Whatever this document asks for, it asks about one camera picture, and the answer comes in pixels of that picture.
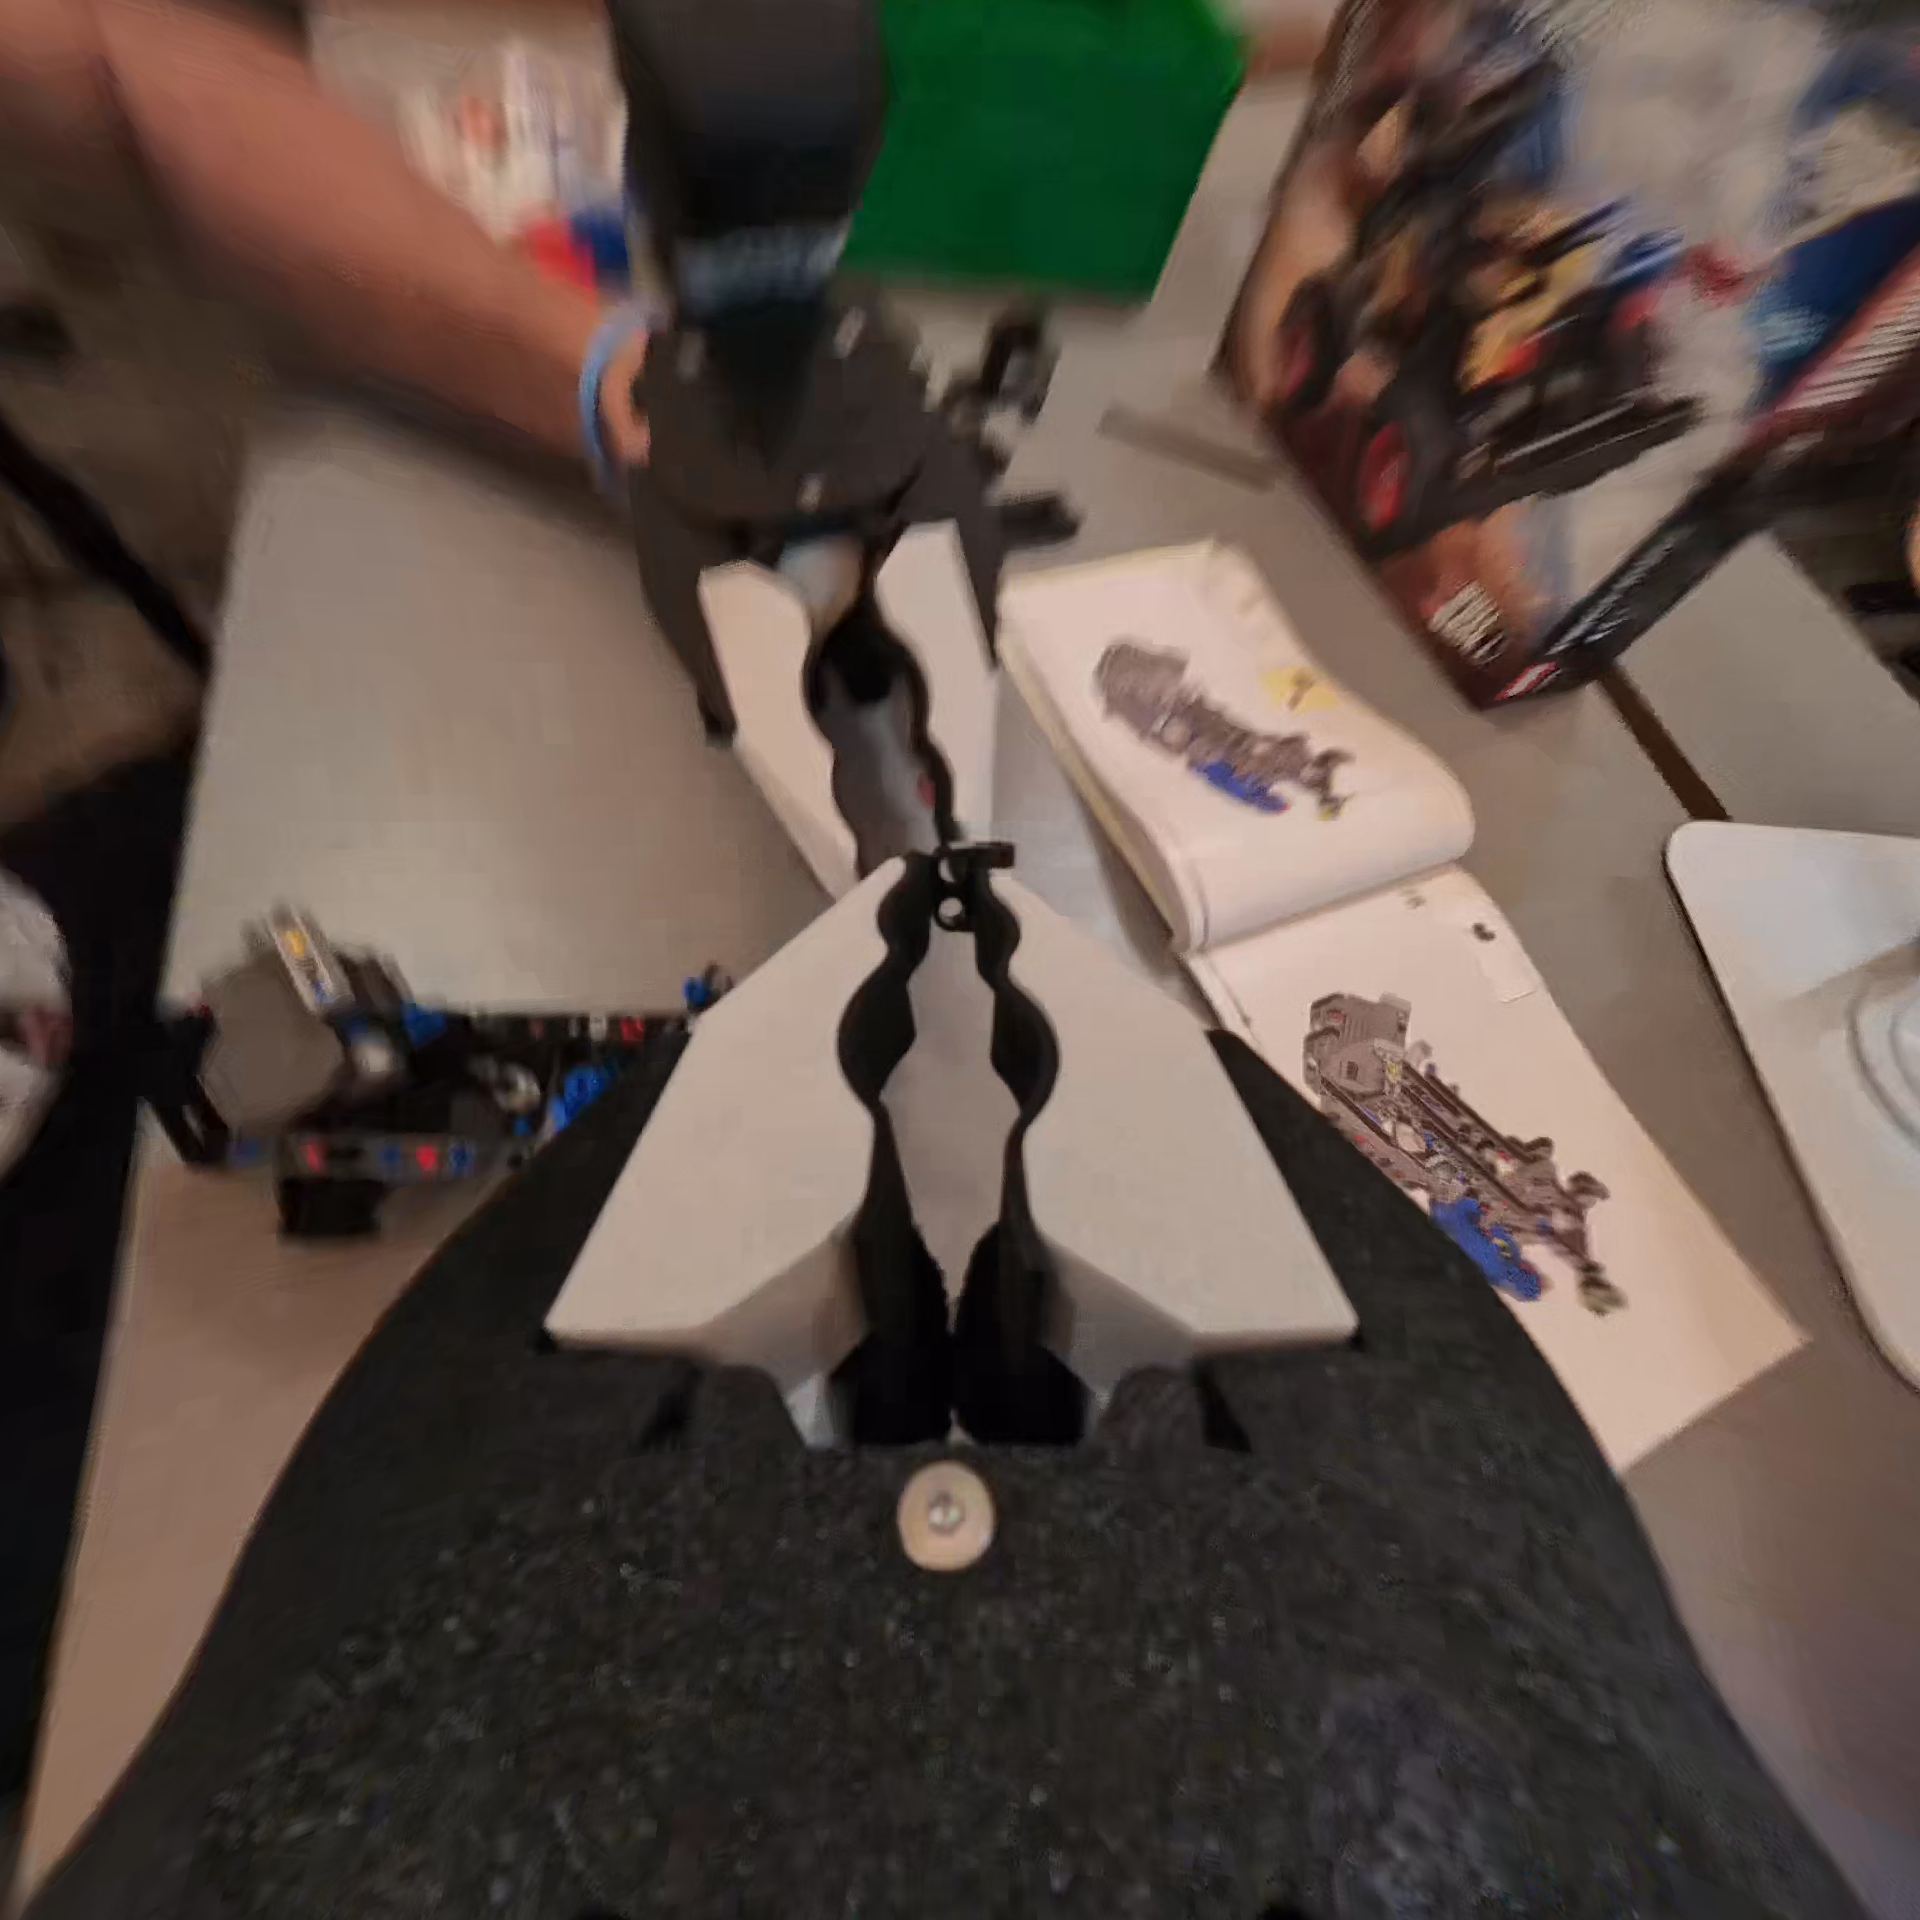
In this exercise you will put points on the person's white shirt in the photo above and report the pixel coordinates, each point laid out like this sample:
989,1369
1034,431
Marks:
27,1019

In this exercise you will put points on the partly built black lego model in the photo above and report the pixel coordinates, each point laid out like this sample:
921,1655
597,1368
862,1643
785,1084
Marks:
375,1051

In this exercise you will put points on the small black lego connector piece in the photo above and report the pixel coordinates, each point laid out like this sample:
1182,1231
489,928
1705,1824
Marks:
974,861

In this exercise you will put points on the dark printed lego box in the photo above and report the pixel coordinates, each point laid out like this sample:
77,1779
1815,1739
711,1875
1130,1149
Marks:
1499,301

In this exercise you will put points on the pile of black lego pieces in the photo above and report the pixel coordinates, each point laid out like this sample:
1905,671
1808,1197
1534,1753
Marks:
1002,369

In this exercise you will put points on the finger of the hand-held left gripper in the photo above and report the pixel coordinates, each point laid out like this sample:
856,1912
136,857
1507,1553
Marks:
943,647
759,661

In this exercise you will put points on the blue wristband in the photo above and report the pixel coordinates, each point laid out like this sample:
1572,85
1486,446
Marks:
600,391

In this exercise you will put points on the white tray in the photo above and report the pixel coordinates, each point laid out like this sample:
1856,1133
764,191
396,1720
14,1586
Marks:
1770,961

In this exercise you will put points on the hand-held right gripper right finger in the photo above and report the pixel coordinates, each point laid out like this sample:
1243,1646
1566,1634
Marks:
1184,1200

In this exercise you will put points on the green container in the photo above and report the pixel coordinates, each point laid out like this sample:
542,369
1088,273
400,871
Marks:
1036,136

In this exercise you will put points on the person's left forearm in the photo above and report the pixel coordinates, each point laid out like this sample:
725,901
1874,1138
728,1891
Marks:
301,195

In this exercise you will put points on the white lego instruction booklet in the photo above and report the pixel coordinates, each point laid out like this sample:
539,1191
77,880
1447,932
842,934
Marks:
1319,900

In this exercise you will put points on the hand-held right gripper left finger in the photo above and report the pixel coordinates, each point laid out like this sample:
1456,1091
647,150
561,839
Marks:
705,1200

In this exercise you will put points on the white plastic bag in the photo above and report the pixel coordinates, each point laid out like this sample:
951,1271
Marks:
510,122

